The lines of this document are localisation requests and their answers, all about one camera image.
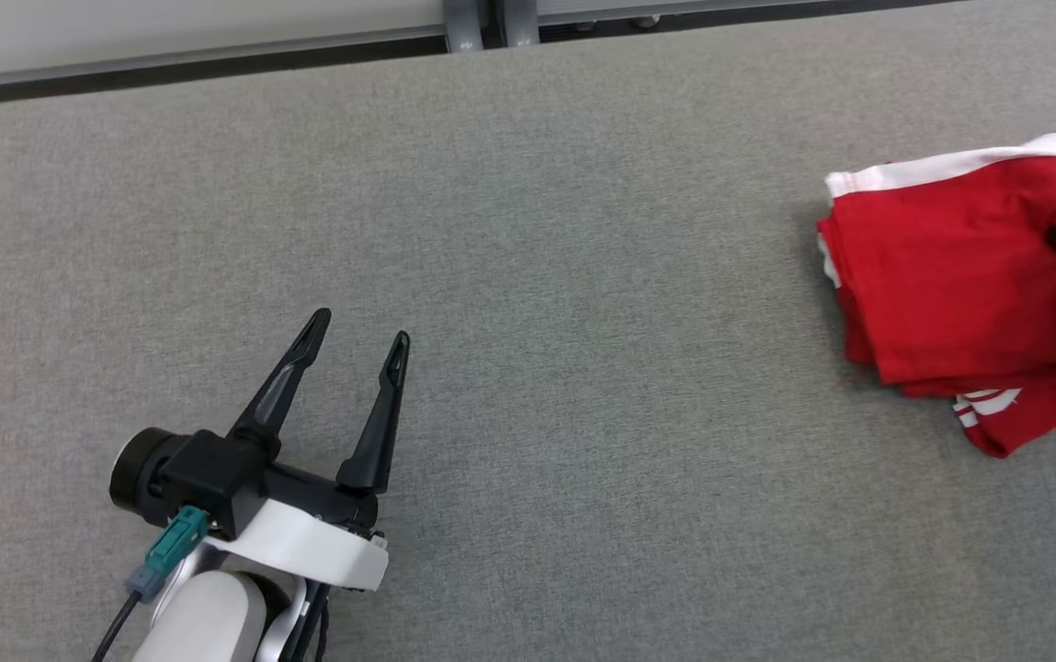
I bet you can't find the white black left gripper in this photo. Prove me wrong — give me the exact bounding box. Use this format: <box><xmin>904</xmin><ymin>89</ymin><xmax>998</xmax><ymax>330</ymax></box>
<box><xmin>201</xmin><ymin>308</ymin><xmax>412</xmax><ymax>591</ymax></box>

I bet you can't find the red garment with lettering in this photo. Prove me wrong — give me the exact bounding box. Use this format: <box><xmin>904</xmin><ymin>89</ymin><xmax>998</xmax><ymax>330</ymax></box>
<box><xmin>817</xmin><ymin>133</ymin><xmax>1056</xmax><ymax>398</ymax></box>

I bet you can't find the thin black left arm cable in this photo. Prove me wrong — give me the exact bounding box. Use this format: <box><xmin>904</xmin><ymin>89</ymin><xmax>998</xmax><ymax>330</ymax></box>
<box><xmin>284</xmin><ymin>577</ymin><xmax>334</xmax><ymax>662</ymax></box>

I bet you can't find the left camera cable teal plug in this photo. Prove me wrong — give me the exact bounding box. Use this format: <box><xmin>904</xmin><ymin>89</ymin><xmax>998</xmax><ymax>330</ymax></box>
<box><xmin>91</xmin><ymin>506</ymin><xmax>210</xmax><ymax>662</ymax></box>

